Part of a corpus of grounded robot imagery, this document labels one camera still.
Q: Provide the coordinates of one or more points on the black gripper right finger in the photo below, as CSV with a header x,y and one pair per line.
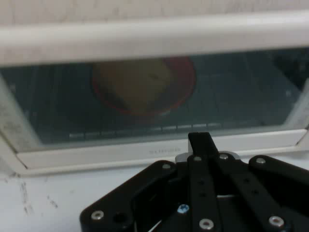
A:
x,y
270,183

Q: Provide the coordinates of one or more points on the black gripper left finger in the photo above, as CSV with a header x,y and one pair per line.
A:
x,y
202,193

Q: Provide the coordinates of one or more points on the cream glass oven door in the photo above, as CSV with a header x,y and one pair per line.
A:
x,y
154,41

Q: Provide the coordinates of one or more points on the metal oven rack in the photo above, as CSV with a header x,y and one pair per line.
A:
x,y
169,128

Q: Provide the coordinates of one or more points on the red bowl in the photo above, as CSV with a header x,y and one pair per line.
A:
x,y
183,79

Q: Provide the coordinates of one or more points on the brown toast slice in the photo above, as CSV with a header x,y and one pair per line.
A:
x,y
135,84

